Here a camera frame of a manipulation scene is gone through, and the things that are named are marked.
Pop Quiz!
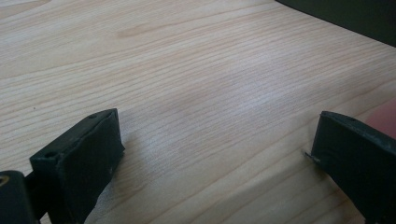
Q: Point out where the black corner rack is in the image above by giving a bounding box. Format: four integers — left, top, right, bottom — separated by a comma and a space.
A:
275, 0, 396, 49

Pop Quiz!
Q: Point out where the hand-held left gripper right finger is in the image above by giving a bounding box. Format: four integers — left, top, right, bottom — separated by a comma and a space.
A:
303, 110, 396, 224

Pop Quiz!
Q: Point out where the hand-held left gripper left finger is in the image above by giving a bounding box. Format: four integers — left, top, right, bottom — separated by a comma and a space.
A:
29, 107, 126, 224

